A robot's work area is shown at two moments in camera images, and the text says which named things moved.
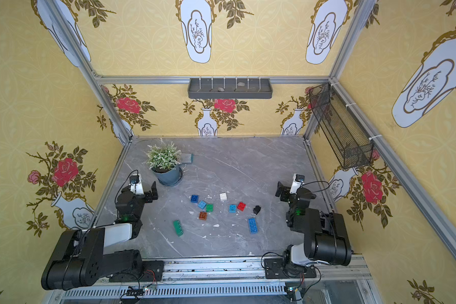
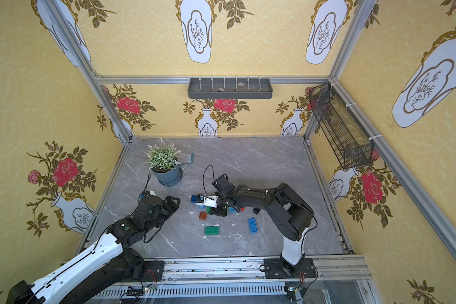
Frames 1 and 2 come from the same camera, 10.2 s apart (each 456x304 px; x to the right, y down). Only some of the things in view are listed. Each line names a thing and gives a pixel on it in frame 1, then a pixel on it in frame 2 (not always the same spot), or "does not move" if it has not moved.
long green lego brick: (178, 227) → (211, 230)
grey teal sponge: (187, 158) does not move
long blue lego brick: (253, 225) does not move
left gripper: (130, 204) → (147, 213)
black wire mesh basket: (350, 144) does not move
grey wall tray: (230, 88) does not move
